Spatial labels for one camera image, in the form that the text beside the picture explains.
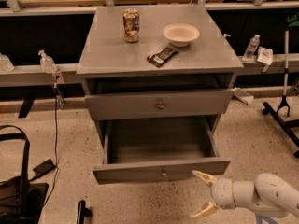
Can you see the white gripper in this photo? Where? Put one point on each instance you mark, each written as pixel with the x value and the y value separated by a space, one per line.
pixel 221 191

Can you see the grey drawer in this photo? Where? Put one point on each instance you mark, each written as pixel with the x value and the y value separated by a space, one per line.
pixel 160 104
pixel 164 149

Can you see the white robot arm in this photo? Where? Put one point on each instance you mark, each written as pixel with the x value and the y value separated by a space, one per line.
pixel 267 195

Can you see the grey drawer cabinet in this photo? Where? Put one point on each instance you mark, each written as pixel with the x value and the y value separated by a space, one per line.
pixel 110 65

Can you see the grey top drawer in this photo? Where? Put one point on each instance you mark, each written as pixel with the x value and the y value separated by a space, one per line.
pixel 160 104

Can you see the black stand base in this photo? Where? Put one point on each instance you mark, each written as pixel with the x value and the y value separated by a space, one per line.
pixel 285 125

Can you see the white box on floor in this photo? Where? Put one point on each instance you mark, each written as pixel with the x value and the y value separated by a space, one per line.
pixel 243 96

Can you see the white pole grabber tool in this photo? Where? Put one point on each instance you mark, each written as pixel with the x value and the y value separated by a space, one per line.
pixel 289 24

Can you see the black snack bar wrapper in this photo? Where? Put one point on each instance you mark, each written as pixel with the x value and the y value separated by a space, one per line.
pixel 162 56

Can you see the white packet on ledge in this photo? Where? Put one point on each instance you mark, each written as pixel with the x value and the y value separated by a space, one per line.
pixel 265 55

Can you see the clear plastic water bottle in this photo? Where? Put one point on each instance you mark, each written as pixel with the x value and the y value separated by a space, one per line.
pixel 251 48

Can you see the white paper bowl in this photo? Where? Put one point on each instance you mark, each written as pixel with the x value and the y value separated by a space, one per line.
pixel 180 34

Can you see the black power adapter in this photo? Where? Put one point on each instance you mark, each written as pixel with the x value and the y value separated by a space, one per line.
pixel 44 168

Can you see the crushed soda can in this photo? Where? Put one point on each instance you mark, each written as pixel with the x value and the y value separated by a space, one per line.
pixel 131 23

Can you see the clear sanitizer pump bottle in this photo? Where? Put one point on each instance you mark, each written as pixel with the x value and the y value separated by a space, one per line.
pixel 47 62

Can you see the clear bottle far left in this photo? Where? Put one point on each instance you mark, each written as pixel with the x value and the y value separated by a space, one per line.
pixel 5 63

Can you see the black handle bottom edge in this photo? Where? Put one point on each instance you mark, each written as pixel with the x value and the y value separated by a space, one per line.
pixel 83 212

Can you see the black bag with strap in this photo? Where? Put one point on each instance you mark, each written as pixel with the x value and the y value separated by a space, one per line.
pixel 20 202

